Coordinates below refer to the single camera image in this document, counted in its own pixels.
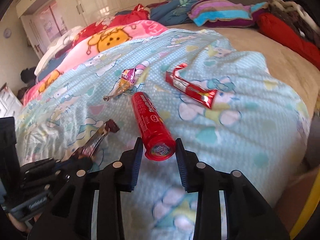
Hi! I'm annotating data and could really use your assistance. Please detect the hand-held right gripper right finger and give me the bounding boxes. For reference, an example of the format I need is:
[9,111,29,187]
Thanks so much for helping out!
[175,138,290,240]

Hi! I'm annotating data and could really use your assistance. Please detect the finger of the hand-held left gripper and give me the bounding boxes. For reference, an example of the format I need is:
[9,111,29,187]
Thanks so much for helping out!
[51,152,97,180]

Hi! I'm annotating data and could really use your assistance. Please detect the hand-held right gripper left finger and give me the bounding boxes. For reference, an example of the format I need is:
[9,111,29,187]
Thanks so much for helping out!
[27,137,144,240]

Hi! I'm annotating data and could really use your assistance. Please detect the brown shiny snack wrapper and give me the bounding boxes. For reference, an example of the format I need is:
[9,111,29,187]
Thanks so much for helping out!
[67,120,120,160]

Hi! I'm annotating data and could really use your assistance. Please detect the red cylindrical candy tube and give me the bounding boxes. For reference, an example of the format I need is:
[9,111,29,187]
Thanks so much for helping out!
[131,92,177,162]

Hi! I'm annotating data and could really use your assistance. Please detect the light blue cartoon blanket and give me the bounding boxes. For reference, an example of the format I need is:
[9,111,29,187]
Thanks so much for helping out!
[15,29,312,240]

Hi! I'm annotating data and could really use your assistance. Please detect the red snack wrapper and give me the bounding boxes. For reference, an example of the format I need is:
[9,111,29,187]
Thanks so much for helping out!
[165,63,218,110]

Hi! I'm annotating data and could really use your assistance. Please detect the white dresser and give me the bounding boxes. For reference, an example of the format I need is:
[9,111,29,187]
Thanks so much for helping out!
[0,82,24,119]

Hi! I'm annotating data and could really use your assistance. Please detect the purple candy wrapper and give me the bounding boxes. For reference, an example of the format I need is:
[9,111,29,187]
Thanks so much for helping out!
[103,67,137,102]

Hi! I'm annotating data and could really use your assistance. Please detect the dark bag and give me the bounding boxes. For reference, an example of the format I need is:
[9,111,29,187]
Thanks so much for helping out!
[20,66,38,83]

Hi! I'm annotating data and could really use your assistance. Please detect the white quilt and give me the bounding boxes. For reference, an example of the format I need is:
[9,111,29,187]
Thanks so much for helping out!
[34,26,84,77]

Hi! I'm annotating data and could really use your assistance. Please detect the pink cartoon blanket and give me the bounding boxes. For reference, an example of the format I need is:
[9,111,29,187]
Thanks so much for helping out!
[22,20,168,105]

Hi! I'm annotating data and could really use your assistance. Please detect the yellow plastic bin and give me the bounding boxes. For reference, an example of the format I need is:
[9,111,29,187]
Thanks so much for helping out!
[291,180,320,240]

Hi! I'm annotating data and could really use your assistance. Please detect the pink door poster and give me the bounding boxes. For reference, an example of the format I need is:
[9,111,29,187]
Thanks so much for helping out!
[34,1,66,43]

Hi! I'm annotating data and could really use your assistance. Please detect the red floral blanket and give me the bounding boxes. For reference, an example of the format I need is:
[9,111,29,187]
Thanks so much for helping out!
[67,4,150,50]

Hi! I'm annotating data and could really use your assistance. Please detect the blue floral quilt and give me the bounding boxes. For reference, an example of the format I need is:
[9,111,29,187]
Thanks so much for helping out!
[146,0,200,27]

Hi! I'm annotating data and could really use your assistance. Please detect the striped purple blue pillow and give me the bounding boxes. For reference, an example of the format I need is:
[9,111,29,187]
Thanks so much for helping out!
[187,0,269,28]

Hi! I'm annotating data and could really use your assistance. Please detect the red bolster pillow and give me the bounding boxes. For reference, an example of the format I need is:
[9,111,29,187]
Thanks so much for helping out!
[257,12,320,70]

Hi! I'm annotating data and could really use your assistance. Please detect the pile of dark clothes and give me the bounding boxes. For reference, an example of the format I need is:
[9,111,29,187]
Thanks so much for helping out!
[267,0,320,45]

